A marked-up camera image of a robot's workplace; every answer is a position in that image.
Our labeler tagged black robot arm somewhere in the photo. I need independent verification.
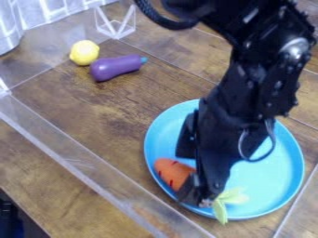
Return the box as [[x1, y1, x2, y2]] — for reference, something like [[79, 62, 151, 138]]
[[165, 0, 316, 205]]

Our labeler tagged clear acrylic front barrier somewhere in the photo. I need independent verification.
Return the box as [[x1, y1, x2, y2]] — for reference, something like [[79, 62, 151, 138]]
[[0, 78, 215, 238]]

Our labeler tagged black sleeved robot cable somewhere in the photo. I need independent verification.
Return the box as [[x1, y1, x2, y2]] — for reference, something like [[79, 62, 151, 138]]
[[133, 0, 201, 32]]

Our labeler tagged orange toy carrot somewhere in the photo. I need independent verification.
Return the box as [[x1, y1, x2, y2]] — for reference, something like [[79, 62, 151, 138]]
[[154, 158, 249, 225]]

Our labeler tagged yellow toy lemon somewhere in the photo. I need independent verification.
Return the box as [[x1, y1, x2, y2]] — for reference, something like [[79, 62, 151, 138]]
[[70, 40, 99, 66]]

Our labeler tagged purple toy eggplant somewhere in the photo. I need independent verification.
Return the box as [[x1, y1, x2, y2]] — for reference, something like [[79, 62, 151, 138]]
[[90, 54, 149, 82]]

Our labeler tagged blue round tray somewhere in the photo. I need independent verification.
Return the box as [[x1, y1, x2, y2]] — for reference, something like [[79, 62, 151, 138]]
[[145, 99, 306, 220]]

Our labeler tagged white checked curtain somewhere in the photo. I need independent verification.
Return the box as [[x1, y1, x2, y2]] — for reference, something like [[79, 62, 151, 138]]
[[0, 0, 118, 56]]

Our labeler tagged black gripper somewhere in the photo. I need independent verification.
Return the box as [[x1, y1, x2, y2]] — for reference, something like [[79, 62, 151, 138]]
[[174, 96, 277, 208]]

